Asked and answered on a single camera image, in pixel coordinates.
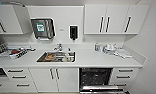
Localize stainless steel dishwasher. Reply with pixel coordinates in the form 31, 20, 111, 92
78, 67, 128, 94

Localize black soap dispenser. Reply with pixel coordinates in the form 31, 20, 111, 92
69, 25, 79, 42

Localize white cup on plate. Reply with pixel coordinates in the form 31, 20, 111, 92
59, 54, 69, 63

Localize chrome sink faucet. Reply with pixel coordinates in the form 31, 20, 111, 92
53, 43, 64, 52

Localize small white bottle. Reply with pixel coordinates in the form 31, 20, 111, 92
98, 45, 104, 53

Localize brown bowl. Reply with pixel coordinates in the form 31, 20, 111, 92
45, 53, 56, 61

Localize stack of white plates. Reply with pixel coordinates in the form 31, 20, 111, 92
102, 43, 118, 55

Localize white base cabinet row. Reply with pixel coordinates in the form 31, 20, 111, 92
0, 65, 142, 94

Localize steel kitchen sink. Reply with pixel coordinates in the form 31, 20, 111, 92
35, 50, 77, 64

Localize steel paper towel dispenser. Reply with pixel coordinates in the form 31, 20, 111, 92
29, 18, 56, 41

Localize white wall outlet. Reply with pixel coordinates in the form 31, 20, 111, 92
82, 36, 87, 43

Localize white wall cabinet three doors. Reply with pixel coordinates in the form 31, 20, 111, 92
83, 3, 150, 36

